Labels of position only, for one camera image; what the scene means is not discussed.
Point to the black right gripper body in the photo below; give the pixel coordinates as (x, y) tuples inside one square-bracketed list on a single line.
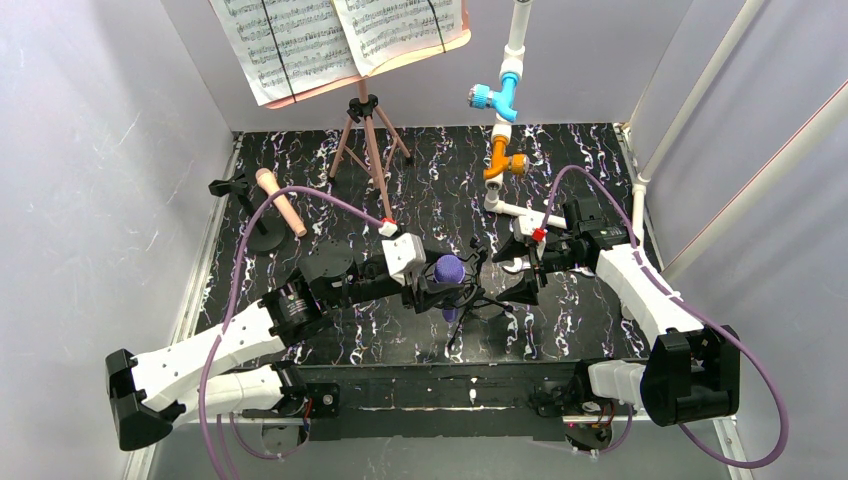
[(534, 266)]

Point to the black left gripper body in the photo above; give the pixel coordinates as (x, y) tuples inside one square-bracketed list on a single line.
[(416, 288)]

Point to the black tripod mic stand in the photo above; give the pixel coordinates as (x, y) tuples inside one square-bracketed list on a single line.
[(426, 294)]

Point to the purple microphone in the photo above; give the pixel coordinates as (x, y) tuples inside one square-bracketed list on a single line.
[(449, 269)]

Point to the pink microphone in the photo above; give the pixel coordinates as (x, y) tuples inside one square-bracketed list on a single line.
[(267, 181)]

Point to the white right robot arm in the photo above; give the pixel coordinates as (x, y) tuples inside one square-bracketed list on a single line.
[(692, 372)]

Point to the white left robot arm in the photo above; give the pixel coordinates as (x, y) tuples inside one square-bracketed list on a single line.
[(153, 393)]

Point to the silver open-end wrench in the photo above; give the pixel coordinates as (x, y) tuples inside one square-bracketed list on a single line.
[(518, 265)]

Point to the orange pipe valve fitting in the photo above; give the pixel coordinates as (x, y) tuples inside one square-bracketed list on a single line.
[(501, 162)]

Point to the pink tripod music stand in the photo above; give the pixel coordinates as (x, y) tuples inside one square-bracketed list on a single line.
[(364, 109)]

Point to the sheet music book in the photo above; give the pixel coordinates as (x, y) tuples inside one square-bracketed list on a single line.
[(290, 50)]

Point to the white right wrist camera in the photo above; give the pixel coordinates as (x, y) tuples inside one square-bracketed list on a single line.
[(527, 230)]

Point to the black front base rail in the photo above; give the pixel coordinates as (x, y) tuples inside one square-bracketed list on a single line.
[(537, 400)]

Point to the white PVC pipe frame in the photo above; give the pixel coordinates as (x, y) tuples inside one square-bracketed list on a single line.
[(513, 61)]

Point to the white wall pipe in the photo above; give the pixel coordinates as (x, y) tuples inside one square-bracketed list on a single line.
[(721, 54)]

